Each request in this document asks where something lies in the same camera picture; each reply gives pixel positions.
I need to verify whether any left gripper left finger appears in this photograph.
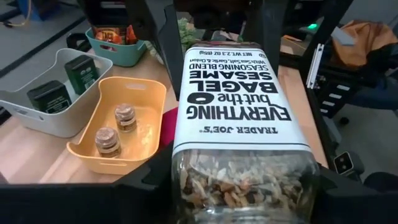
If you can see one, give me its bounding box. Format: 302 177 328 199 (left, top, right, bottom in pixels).
0 145 175 224

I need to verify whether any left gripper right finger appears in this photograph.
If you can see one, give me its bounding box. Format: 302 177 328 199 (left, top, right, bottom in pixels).
310 167 398 224

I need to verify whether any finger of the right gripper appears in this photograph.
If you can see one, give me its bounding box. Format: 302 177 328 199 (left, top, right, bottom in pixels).
261 0 282 78
157 4 185 102

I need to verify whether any small cork-stoppered glass jar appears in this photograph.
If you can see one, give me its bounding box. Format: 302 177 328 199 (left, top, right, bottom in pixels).
94 126 122 159
114 103 138 134

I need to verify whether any black square spice tin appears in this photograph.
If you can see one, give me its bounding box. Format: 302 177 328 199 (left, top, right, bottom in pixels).
64 55 100 96

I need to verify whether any green rectangular spice tin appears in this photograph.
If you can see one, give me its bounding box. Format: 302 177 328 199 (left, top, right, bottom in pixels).
26 80 73 114

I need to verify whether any artificial green potted plant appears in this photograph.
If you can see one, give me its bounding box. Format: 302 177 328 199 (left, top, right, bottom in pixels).
144 17 200 65

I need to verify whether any teal plastic bin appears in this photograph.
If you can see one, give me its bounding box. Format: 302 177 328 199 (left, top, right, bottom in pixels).
85 26 147 68

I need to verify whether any red cloth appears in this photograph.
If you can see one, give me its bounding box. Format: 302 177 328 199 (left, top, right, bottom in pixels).
159 107 180 150

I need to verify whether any yellow plastic bin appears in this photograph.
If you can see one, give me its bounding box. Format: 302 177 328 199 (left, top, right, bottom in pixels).
66 76 168 176

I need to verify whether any light grey plastic bin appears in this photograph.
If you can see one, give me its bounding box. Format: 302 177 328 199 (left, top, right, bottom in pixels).
0 47 114 139

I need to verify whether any person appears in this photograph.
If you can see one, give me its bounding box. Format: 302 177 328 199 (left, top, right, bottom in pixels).
331 19 398 110

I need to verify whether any blue box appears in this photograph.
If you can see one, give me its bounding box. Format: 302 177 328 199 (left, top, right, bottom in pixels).
17 0 62 22

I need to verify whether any small silver-rimmed black camera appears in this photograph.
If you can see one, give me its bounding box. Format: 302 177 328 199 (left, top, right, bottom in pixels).
333 151 366 184

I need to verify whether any yellow cable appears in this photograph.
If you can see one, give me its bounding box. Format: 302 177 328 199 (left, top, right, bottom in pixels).
0 0 33 28

